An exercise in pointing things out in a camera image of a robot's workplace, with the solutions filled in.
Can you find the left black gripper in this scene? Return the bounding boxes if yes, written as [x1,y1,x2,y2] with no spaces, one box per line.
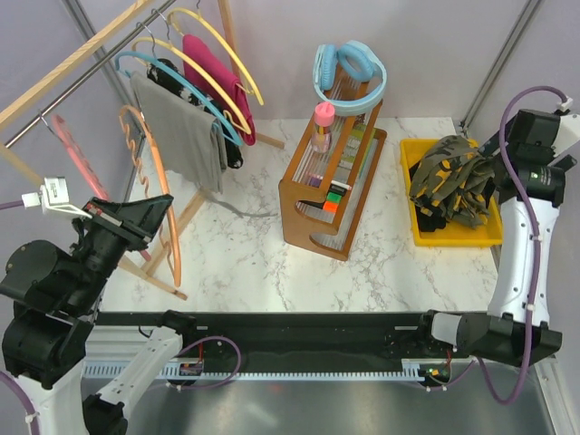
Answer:
[68,191,175,309]

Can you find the orange hanger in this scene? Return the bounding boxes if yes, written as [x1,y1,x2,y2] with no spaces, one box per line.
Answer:
[119,104,182,287]

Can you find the camouflage trousers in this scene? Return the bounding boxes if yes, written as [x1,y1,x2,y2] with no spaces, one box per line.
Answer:
[419,135,494,228]

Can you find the pink hanger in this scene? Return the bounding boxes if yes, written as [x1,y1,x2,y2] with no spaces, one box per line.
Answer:
[38,111,153,262]

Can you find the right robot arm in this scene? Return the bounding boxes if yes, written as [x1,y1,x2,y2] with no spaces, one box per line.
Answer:
[414,110,579,367]

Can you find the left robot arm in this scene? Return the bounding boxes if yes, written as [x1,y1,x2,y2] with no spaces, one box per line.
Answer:
[1,194,199,434]

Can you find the grey trousers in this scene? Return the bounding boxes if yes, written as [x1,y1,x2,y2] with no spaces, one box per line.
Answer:
[130,72,227,193]

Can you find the blue hanger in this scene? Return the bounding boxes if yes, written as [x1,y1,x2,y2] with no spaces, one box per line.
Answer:
[114,51,243,147]

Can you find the inner yellow hanger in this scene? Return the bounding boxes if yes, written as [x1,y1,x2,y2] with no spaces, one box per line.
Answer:
[156,34,256,145]

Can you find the yellow hanger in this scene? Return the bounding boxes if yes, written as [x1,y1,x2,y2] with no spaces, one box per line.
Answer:
[156,34,256,145]
[167,0,265,106]

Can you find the outer yellow hanger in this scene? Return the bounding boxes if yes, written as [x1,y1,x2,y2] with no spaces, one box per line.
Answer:
[167,0,265,106]

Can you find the magenta trousers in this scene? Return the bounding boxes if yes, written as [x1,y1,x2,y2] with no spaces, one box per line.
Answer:
[182,34,256,146]

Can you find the yellow plastic tray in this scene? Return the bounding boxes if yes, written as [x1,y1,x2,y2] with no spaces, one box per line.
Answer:
[400,138,502,248]

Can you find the green booklet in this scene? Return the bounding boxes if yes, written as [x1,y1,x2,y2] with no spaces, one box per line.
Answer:
[339,124,376,177]

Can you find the wooden clothes rack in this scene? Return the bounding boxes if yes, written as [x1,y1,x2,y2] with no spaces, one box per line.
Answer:
[0,0,286,301]

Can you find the light blue headphones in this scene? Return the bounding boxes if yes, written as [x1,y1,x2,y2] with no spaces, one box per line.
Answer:
[312,40,388,117]

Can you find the white marker pen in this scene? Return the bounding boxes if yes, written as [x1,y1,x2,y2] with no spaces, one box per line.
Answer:
[331,180,352,191]

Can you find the green cube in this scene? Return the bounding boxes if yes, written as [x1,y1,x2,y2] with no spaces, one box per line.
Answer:
[325,192,342,204]

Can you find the orange cube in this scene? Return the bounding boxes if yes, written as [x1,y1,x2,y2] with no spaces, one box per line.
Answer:
[323,201,339,213]

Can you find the pink cap bottle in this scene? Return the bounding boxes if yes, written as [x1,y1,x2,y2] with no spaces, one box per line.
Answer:
[311,101,335,153]

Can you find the wooden desk shelf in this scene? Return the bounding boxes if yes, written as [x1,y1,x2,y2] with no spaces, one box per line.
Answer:
[278,97,389,262]

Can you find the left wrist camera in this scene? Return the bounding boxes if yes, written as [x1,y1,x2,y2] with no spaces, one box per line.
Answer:
[21,177,91,219]

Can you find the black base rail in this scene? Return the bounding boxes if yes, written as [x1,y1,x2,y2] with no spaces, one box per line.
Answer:
[92,310,470,382]

